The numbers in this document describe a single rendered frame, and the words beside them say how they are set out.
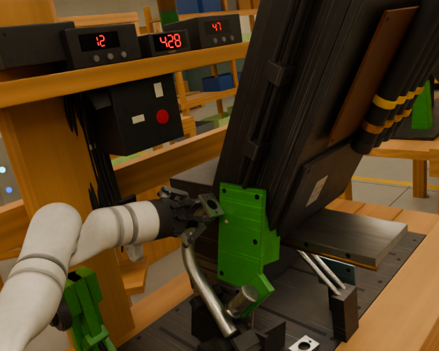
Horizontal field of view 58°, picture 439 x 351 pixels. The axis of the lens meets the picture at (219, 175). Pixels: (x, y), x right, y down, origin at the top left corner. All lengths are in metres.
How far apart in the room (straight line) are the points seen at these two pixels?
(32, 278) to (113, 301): 0.54
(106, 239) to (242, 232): 0.28
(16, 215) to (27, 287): 0.48
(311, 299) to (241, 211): 0.38
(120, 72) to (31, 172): 0.27
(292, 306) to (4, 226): 0.70
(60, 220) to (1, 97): 0.24
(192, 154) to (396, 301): 0.69
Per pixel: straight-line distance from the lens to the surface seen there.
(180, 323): 1.08
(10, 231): 1.00
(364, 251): 0.82
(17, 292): 0.53
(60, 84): 0.79
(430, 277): 1.19
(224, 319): 0.86
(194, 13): 6.13
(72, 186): 0.94
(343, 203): 1.66
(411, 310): 1.07
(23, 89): 0.76
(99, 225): 0.67
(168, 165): 1.19
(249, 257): 0.81
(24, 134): 0.89
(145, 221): 0.70
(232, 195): 0.81
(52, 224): 0.62
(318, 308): 1.06
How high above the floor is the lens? 1.54
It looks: 18 degrees down
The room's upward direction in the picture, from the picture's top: 9 degrees counter-clockwise
